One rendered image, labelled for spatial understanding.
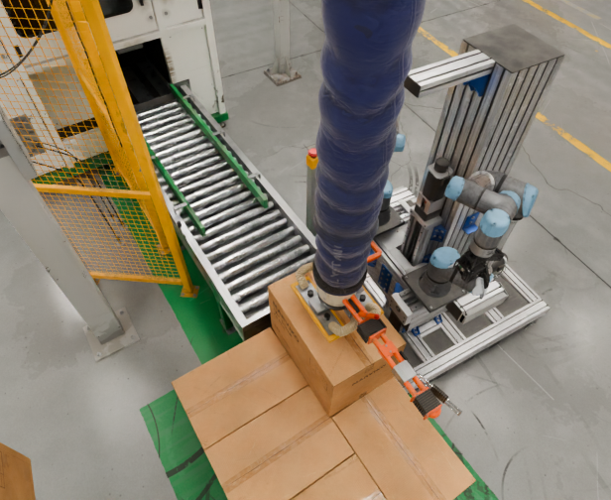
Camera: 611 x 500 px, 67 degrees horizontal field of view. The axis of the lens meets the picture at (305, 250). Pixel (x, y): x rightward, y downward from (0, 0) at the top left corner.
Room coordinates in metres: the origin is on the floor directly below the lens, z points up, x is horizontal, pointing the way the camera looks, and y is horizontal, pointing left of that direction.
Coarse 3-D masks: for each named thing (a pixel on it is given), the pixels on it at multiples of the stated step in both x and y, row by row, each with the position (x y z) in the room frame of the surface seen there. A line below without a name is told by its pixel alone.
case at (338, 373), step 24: (288, 288) 1.24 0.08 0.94; (288, 312) 1.10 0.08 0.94; (336, 312) 1.11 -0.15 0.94; (288, 336) 1.09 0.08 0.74; (312, 336) 0.98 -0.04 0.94; (360, 336) 0.99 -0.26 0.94; (312, 360) 0.89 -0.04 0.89; (336, 360) 0.87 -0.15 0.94; (360, 360) 0.87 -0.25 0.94; (384, 360) 0.89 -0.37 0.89; (312, 384) 0.88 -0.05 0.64; (336, 384) 0.76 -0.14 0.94; (360, 384) 0.83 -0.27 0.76; (336, 408) 0.77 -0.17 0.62
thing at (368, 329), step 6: (366, 318) 0.93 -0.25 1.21; (372, 318) 0.94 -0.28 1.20; (360, 324) 0.91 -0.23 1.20; (366, 324) 0.91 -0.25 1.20; (372, 324) 0.91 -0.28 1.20; (378, 324) 0.91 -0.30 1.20; (384, 324) 0.90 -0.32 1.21; (360, 330) 0.88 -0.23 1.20; (366, 330) 0.88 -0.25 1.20; (372, 330) 0.88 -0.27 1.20; (378, 330) 0.88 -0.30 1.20; (384, 330) 0.88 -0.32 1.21; (366, 336) 0.85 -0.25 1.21; (372, 336) 0.85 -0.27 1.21; (378, 336) 0.87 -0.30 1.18; (366, 342) 0.85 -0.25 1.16
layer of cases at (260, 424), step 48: (192, 384) 0.90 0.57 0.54; (240, 384) 0.91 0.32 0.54; (288, 384) 0.91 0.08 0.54; (384, 384) 0.92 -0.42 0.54; (240, 432) 0.67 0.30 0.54; (288, 432) 0.67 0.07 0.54; (336, 432) 0.68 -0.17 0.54; (384, 432) 0.68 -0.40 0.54; (432, 432) 0.68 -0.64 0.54; (240, 480) 0.45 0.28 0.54; (288, 480) 0.46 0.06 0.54; (336, 480) 0.46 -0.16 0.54; (384, 480) 0.46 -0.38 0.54; (432, 480) 0.47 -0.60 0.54
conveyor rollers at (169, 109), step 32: (160, 128) 2.99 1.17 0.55; (192, 128) 3.02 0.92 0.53; (160, 160) 2.61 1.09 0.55; (192, 160) 2.63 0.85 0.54; (224, 192) 2.29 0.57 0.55; (192, 224) 1.99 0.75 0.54; (224, 224) 1.99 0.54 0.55; (256, 224) 2.01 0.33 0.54; (256, 256) 1.73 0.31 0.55; (288, 256) 1.74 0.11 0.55; (256, 288) 1.50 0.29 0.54
